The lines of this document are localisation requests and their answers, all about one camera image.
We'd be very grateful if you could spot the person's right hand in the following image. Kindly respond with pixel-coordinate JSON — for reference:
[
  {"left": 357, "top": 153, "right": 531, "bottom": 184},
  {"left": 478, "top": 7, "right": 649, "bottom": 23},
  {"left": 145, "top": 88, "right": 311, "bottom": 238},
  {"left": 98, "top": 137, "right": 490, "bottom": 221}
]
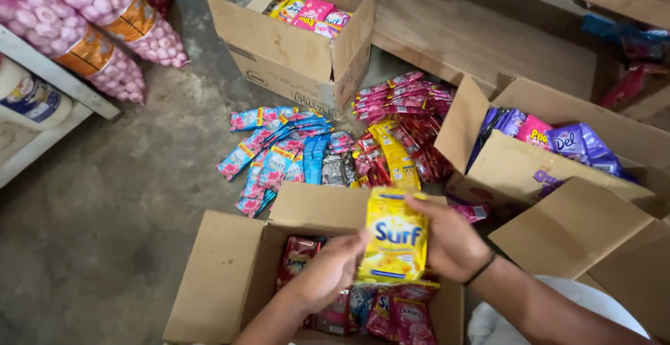
[{"left": 404, "top": 195, "right": 496, "bottom": 284}]

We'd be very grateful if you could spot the person's left hand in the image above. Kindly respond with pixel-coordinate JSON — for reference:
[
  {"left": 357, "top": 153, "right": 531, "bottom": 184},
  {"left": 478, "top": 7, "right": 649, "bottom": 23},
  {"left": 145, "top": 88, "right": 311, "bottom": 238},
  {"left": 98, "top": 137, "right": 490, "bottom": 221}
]
[{"left": 292, "top": 229, "right": 371, "bottom": 315}]

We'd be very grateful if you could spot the yellow detergent sachet strip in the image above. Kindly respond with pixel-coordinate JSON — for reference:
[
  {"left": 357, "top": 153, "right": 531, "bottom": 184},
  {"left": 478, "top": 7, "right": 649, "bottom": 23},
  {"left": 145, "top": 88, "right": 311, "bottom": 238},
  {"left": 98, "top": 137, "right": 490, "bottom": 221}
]
[{"left": 357, "top": 187, "right": 430, "bottom": 284}]

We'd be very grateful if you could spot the single pink sachet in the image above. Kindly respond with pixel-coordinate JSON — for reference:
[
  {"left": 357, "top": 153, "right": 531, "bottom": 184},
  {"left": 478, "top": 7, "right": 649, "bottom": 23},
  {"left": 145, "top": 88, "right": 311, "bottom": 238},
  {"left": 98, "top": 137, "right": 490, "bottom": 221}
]
[{"left": 449, "top": 202, "right": 491, "bottom": 225}]

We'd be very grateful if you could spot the pile of yellow sachets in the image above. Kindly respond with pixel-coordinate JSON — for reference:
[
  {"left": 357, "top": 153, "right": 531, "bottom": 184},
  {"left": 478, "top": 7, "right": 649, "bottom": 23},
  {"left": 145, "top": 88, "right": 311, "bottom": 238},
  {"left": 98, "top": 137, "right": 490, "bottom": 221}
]
[{"left": 367, "top": 119, "right": 422, "bottom": 192}]

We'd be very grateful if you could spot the pile of red sachet strips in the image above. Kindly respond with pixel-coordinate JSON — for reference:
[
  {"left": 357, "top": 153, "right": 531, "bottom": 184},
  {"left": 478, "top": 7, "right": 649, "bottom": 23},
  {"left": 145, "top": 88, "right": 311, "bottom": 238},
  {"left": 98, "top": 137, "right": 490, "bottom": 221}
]
[{"left": 352, "top": 114, "right": 455, "bottom": 189}]

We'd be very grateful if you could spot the heap of red pink sachets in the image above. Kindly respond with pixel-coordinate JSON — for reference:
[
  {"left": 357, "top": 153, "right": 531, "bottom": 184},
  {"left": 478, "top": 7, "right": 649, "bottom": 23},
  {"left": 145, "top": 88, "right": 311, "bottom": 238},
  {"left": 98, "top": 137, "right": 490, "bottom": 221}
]
[{"left": 276, "top": 236, "right": 441, "bottom": 345}]

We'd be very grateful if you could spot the pile of silver sachets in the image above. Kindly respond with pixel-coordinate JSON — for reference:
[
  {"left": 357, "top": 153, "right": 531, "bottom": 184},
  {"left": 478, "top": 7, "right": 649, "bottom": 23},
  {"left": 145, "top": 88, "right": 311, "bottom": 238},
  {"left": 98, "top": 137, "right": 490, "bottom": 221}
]
[{"left": 321, "top": 131, "right": 358, "bottom": 188}]

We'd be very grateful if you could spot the black wristband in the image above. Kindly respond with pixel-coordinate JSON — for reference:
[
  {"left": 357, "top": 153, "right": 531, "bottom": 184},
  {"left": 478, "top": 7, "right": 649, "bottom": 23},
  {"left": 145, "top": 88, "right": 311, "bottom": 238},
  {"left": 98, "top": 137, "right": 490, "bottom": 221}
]
[{"left": 463, "top": 252, "right": 497, "bottom": 287}]

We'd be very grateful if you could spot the cardboard box with purple print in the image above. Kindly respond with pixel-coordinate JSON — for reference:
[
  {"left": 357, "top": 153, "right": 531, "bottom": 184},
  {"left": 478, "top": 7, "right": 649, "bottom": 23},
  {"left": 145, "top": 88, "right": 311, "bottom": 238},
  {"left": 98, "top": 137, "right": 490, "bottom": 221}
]
[{"left": 434, "top": 73, "right": 670, "bottom": 221}]

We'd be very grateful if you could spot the pile of pink sachet strips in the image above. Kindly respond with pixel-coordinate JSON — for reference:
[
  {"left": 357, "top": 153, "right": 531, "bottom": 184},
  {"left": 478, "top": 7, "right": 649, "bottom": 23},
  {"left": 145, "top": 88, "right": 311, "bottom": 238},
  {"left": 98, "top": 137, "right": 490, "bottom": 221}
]
[{"left": 352, "top": 71, "right": 455, "bottom": 124}]

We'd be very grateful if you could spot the pile of blue floral sachets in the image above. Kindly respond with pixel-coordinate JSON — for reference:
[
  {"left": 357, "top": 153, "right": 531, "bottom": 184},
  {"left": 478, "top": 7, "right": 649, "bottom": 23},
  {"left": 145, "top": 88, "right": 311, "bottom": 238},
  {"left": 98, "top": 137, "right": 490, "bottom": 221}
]
[{"left": 216, "top": 105, "right": 334, "bottom": 218}]

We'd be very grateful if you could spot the cardboard box with red sachets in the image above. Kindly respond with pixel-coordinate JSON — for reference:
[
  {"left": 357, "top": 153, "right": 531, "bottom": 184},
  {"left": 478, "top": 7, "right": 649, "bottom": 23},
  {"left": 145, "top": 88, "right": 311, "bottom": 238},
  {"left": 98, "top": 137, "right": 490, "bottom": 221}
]
[{"left": 163, "top": 181, "right": 467, "bottom": 345}]

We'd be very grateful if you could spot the plain open cardboard box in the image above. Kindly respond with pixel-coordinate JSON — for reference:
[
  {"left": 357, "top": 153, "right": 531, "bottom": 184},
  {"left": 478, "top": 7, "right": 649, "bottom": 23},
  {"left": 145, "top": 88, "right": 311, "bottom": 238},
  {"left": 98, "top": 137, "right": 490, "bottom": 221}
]
[{"left": 488, "top": 177, "right": 670, "bottom": 342}]

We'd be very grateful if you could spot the heap of purple packets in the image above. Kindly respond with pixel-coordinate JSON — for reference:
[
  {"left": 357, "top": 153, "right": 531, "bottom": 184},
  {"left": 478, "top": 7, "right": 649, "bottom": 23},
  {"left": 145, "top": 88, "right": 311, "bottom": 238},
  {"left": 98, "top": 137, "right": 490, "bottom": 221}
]
[{"left": 466, "top": 106, "right": 640, "bottom": 185}]

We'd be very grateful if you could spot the low wooden platform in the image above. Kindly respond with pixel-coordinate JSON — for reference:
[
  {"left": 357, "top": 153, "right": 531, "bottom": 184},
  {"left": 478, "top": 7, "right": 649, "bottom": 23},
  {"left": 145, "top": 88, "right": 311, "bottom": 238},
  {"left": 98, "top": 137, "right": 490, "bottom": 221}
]
[{"left": 343, "top": 0, "right": 598, "bottom": 101}]

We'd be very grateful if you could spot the person's white clothing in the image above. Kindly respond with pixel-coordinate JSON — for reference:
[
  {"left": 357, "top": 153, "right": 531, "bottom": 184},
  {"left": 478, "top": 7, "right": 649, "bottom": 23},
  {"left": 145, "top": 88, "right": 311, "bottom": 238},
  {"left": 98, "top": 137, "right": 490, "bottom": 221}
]
[{"left": 467, "top": 275, "right": 651, "bottom": 345}]

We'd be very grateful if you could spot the cardboard box with mixed sachets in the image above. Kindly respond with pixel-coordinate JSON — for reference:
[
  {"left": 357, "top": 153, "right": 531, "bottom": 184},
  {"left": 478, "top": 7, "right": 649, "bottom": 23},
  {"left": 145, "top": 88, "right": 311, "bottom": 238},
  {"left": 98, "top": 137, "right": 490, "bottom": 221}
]
[{"left": 206, "top": 0, "right": 377, "bottom": 121}]

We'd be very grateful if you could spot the heap of mixed colourful sachets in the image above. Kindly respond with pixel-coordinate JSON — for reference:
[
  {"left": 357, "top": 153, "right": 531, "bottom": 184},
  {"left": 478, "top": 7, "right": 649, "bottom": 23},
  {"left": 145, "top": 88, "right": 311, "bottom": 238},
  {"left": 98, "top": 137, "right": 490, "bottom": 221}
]
[{"left": 263, "top": 0, "right": 352, "bottom": 40}]

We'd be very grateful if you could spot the wooden shelf with packets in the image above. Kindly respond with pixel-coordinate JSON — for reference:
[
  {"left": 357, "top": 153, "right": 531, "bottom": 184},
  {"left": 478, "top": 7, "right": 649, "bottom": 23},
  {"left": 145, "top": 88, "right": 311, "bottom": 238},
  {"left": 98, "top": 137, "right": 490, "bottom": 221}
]
[{"left": 494, "top": 0, "right": 670, "bottom": 110}]

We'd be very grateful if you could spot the pink net bag of garlic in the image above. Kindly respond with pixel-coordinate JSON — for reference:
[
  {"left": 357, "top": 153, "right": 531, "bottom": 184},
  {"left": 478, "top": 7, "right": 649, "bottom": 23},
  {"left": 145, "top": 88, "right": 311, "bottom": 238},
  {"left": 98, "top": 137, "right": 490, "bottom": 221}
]
[
  {"left": 44, "top": 0, "right": 188, "bottom": 69},
  {"left": 0, "top": 0, "right": 147, "bottom": 104}
]

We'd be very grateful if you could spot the white shelf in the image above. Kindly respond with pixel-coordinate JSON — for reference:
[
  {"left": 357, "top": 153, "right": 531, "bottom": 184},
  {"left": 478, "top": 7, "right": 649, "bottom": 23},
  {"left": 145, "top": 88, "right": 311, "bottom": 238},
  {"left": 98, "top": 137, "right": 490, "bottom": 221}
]
[{"left": 0, "top": 25, "right": 122, "bottom": 189}]

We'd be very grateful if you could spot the white bag with blue label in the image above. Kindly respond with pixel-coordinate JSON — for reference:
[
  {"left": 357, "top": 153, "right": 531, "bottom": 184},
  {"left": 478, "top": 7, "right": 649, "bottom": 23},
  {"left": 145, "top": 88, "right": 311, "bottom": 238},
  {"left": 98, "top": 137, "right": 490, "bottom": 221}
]
[{"left": 0, "top": 54, "right": 73, "bottom": 132}]

